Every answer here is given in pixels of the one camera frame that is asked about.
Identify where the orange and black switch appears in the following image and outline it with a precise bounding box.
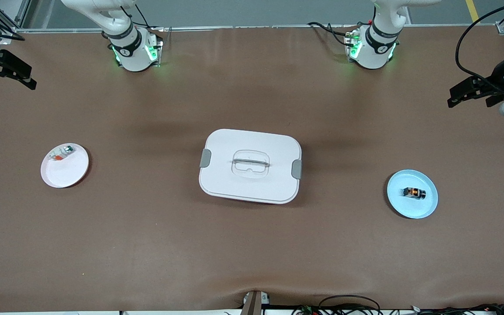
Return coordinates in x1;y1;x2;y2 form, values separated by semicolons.
402;186;427;200

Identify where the pink round plate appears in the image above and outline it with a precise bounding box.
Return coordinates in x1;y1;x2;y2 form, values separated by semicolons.
41;143;90;189

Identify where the light blue round plate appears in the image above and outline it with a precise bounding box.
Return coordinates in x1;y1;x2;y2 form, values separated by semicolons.
387;169;439;219

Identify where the white lidded plastic box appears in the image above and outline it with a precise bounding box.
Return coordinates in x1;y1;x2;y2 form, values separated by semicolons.
199;129;303;205

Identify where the brown table mat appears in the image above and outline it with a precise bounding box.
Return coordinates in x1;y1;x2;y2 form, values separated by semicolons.
0;24;504;312

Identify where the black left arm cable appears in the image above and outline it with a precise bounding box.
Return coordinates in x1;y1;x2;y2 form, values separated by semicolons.
455;0;504;95

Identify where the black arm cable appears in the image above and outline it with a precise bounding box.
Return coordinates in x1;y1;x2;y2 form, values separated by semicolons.
455;0;504;95
121;3;153;29

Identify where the green push button switch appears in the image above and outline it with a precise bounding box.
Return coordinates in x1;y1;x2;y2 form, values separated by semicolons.
49;146;75;162

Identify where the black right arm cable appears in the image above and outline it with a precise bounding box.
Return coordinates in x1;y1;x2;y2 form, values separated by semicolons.
121;3;153;29

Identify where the black base cable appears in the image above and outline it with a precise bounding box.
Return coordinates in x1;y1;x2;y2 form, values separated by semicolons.
307;21;358;48

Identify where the black cable bundle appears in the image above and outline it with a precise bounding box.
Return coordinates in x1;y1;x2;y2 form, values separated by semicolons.
414;303;504;315

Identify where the black looped cable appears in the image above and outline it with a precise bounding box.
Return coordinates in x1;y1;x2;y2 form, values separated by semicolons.
318;294;382;315

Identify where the grey metal bracket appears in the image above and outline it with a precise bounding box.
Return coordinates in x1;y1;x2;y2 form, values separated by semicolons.
240;290;271;315

